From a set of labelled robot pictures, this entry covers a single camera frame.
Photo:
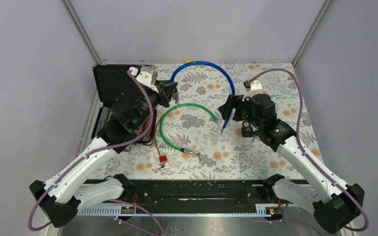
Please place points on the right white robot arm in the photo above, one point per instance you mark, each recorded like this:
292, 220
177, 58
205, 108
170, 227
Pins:
333, 202

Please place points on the red cable lock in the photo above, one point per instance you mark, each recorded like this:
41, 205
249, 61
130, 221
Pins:
162, 158

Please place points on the green cable lock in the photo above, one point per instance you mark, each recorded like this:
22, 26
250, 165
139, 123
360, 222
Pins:
166, 140

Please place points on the padlock keys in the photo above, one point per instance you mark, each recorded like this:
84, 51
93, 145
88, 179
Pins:
255, 139

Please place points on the blue cable lock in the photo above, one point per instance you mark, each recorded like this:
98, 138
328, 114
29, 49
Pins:
181, 66

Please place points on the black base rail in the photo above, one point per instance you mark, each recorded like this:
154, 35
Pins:
199, 196

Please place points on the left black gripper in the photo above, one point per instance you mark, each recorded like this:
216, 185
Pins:
164, 95

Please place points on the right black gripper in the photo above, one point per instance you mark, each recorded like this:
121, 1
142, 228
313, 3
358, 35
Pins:
233, 102

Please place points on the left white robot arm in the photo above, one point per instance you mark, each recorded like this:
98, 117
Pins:
64, 195

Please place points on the black poker chip case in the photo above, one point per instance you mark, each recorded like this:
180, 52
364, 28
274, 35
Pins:
122, 100

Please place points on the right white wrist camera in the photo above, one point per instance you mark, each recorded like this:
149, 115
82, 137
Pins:
254, 88

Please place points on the floral table mat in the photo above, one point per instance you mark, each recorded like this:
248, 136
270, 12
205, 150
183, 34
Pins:
225, 154

